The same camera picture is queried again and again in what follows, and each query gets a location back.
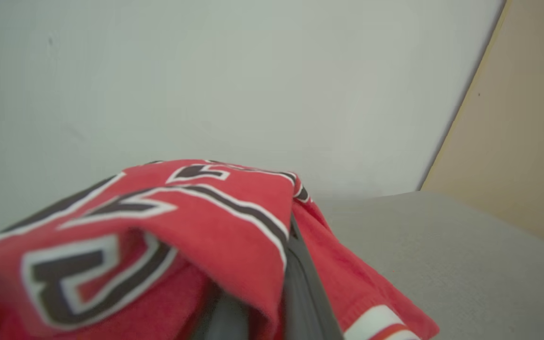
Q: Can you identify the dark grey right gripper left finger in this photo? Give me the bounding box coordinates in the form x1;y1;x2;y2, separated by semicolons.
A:
192;288;254;340

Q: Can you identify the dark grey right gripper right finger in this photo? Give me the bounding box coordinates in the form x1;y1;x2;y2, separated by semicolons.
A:
283;215;346;340

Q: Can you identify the red Bulls jersey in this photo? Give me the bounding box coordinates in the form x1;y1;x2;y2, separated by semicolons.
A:
0;159;441;340

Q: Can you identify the grey fabric sofa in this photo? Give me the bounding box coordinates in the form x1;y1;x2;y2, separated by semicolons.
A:
312;190;544;340

